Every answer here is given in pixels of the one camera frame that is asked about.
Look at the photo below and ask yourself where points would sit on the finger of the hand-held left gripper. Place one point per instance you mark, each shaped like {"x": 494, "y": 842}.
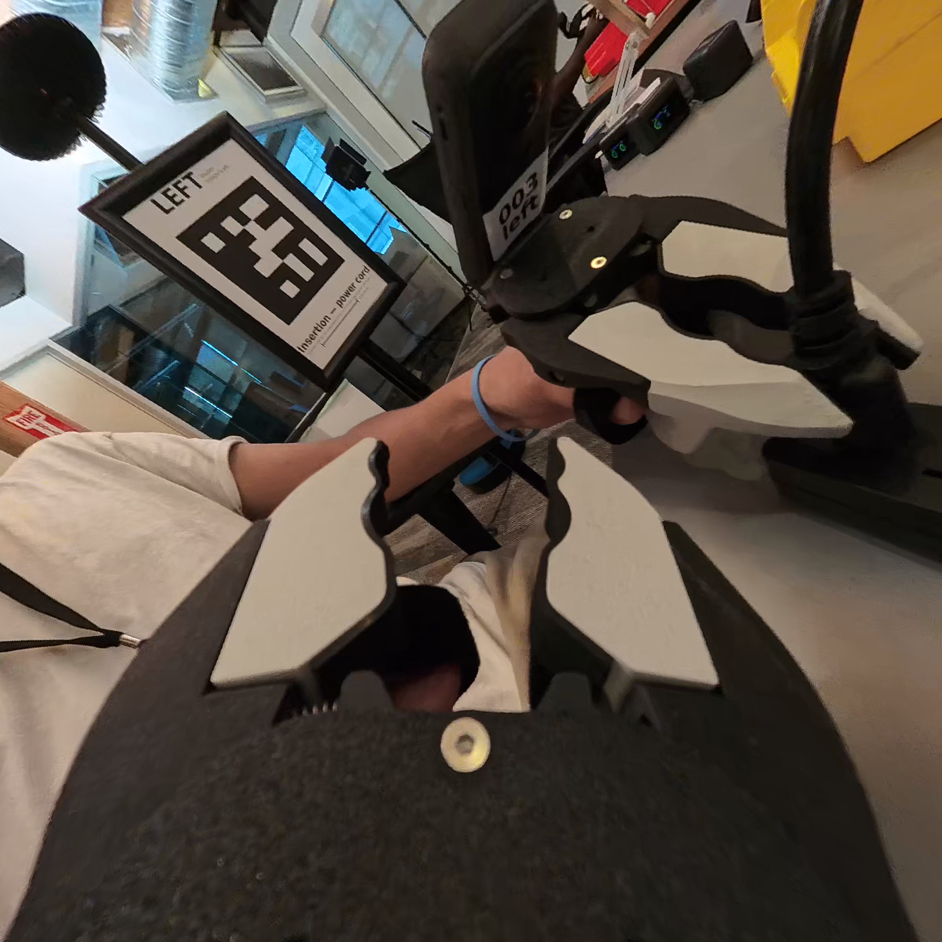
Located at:
{"x": 699, "y": 383}
{"x": 721, "y": 254}

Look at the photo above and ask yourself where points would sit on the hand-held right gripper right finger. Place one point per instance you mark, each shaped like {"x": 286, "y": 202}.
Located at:
{"x": 625, "y": 589}

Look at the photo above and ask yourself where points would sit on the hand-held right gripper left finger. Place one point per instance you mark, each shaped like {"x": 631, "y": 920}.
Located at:
{"x": 302, "y": 589}

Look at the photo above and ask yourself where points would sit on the black power strip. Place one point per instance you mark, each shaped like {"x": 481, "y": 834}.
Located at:
{"x": 883, "y": 515}

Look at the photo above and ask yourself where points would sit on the yellow plastic bin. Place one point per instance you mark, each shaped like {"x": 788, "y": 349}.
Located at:
{"x": 883, "y": 73}

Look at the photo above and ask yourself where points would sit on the person's left forearm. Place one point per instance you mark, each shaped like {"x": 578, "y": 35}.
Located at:
{"x": 368, "y": 441}

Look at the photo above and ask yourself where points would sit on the person's left hand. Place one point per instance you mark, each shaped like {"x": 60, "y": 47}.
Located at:
{"x": 541, "y": 401}

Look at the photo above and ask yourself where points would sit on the black battery charger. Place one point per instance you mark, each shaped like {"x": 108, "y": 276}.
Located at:
{"x": 620, "y": 147}
{"x": 662, "y": 114}

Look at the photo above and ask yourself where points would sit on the blue wristband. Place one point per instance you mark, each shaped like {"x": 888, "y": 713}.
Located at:
{"x": 477, "y": 397}

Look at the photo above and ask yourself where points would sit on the white plastic stand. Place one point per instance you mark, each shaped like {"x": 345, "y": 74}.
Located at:
{"x": 633, "y": 81}

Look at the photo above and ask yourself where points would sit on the black case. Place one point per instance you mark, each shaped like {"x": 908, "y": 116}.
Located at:
{"x": 717, "y": 59}

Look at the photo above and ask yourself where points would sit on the red plastic bin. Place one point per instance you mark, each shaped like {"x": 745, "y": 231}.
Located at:
{"x": 607, "y": 51}

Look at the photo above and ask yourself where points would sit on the red fire sign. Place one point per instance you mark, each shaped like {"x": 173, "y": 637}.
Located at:
{"x": 37, "y": 421}

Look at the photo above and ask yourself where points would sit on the black round pendant lamp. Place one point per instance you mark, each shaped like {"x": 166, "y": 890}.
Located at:
{"x": 44, "y": 81}

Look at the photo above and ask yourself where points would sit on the silver air duct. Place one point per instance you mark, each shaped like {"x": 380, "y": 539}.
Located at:
{"x": 169, "y": 44}

